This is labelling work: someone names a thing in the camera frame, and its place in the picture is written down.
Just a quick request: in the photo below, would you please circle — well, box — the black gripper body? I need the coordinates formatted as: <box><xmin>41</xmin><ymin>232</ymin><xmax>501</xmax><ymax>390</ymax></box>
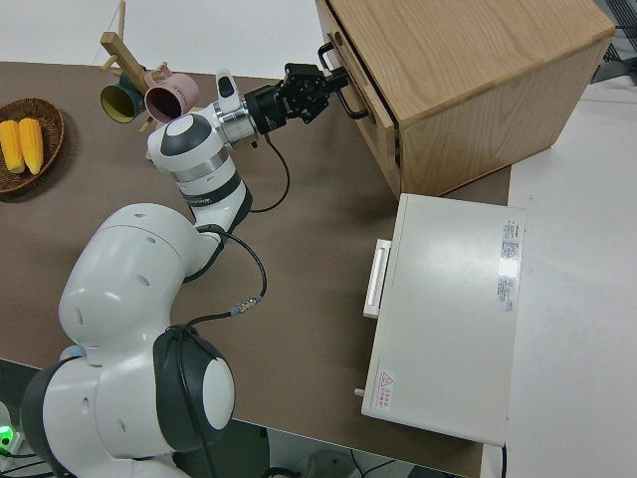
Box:
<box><xmin>248</xmin><ymin>74</ymin><xmax>329</xmax><ymax>134</ymax></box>

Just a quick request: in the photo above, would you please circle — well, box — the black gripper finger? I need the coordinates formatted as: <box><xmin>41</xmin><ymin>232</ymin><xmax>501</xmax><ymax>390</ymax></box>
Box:
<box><xmin>284</xmin><ymin>63</ymin><xmax>349</xmax><ymax>86</ymax></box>
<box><xmin>301</xmin><ymin>82</ymin><xmax>348</xmax><ymax>124</ymax></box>

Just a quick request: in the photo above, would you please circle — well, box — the wooden drawer with black handle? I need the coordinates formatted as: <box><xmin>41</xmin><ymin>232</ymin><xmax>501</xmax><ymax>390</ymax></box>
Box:
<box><xmin>318</xmin><ymin>30</ymin><xmax>405</xmax><ymax>173</ymax></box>

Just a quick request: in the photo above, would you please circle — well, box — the light wooden drawer cabinet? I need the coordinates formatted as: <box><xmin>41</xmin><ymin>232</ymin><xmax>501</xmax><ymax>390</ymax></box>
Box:
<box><xmin>316</xmin><ymin>0</ymin><xmax>617</xmax><ymax>198</ymax></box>

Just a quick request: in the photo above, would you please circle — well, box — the pink mug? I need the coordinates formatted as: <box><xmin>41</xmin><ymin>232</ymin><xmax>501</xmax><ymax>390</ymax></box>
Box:
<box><xmin>143</xmin><ymin>72</ymin><xmax>200</xmax><ymax>121</ymax></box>

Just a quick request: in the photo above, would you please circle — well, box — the brown table mat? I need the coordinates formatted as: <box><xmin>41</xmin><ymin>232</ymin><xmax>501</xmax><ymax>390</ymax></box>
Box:
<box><xmin>0</xmin><ymin>60</ymin><xmax>514</xmax><ymax>447</ymax></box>

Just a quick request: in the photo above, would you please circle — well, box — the blue mug yellow inside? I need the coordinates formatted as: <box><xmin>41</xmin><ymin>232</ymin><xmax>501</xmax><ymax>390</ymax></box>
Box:
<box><xmin>100</xmin><ymin>73</ymin><xmax>146</xmax><ymax>123</ymax></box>

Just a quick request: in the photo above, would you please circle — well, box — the wooden mug tree stand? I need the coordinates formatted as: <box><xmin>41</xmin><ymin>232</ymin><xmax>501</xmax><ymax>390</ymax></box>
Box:
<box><xmin>99</xmin><ymin>0</ymin><xmax>170</xmax><ymax>163</ymax></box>

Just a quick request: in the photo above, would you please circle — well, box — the brown wicker basket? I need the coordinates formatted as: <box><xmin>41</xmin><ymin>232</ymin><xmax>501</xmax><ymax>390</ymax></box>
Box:
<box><xmin>0</xmin><ymin>98</ymin><xmax>66</xmax><ymax>195</ymax></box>

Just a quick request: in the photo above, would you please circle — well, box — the white toaster oven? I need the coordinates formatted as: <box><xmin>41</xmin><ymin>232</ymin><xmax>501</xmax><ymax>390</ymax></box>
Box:
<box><xmin>351</xmin><ymin>192</ymin><xmax>528</xmax><ymax>446</ymax></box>

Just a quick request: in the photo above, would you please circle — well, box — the yellow corn cob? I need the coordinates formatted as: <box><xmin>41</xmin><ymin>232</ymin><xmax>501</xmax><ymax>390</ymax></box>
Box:
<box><xmin>0</xmin><ymin>119</ymin><xmax>24</xmax><ymax>174</ymax></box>
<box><xmin>18</xmin><ymin>118</ymin><xmax>45</xmax><ymax>175</ymax></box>

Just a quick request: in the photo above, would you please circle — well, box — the white base box green light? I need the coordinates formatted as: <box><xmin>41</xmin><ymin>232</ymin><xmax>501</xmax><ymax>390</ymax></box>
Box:
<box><xmin>0</xmin><ymin>402</ymin><xmax>24</xmax><ymax>457</ymax></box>

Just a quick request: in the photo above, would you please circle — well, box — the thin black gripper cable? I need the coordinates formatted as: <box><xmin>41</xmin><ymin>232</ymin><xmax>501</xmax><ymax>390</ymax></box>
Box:
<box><xmin>248</xmin><ymin>133</ymin><xmax>292</xmax><ymax>214</ymax></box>

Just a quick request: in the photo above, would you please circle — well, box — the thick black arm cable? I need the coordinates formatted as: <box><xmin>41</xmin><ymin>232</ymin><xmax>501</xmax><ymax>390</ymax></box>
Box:
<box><xmin>166</xmin><ymin>223</ymin><xmax>270</xmax><ymax>478</ymax></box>

